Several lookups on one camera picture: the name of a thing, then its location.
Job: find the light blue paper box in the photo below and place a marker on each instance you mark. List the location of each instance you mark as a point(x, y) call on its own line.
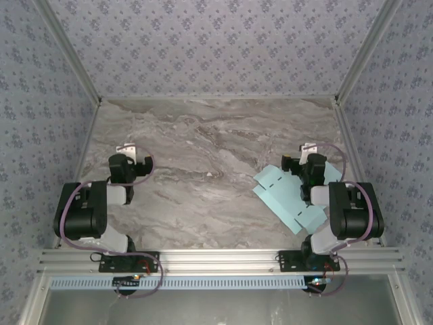
point(270, 183)

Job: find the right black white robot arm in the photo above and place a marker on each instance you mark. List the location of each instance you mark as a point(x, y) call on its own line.
point(352, 216)

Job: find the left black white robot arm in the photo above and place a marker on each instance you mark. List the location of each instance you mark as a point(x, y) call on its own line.
point(84, 216)

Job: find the small black controller board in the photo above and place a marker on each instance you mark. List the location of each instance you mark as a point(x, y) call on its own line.
point(318, 282)
point(125, 281)

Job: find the grey metal sheet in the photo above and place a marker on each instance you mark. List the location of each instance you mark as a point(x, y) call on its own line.
point(216, 308)

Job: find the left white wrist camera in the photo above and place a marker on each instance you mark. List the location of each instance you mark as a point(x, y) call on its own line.
point(128, 150)

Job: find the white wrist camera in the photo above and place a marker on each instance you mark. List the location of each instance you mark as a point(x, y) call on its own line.
point(128, 150)
point(306, 152)

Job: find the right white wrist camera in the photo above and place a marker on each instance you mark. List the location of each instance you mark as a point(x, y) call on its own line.
point(306, 152)

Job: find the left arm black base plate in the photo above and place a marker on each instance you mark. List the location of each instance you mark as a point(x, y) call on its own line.
point(115, 265)

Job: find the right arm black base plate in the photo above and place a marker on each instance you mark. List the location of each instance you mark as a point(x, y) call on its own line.
point(291, 264)

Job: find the aluminium mounting rail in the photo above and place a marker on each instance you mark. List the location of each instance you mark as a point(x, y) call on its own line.
point(216, 260)

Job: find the aluminium frame post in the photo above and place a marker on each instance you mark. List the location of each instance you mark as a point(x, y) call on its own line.
point(72, 54)
point(364, 54)

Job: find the aluminium frame leg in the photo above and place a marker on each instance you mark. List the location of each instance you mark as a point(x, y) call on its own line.
point(406, 301)
point(34, 301)

